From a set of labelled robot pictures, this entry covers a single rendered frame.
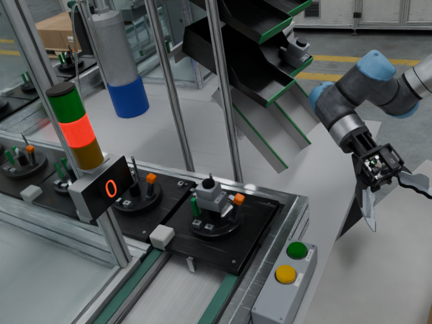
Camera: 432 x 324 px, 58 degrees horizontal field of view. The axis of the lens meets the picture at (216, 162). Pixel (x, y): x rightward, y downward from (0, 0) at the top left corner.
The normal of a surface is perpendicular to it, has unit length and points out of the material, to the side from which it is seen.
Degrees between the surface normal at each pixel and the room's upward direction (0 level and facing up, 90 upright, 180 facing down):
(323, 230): 0
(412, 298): 0
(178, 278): 0
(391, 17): 90
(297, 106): 45
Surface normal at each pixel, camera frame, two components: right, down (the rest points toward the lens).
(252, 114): 0.43, -0.38
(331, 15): -0.50, 0.56
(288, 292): -0.15, -0.81
